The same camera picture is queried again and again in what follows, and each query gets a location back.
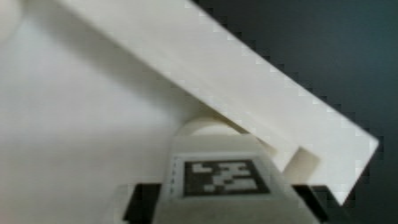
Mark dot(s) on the white square table top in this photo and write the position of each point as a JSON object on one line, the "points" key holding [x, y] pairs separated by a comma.
{"points": [[117, 68]]}

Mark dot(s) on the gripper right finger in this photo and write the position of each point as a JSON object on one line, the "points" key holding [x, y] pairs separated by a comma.
{"points": [[323, 205]]}

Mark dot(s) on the white table leg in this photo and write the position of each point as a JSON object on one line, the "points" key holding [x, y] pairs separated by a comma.
{"points": [[224, 187]]}

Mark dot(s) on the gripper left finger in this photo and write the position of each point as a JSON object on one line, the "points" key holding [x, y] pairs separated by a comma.
{"points": [[133, 203]]}

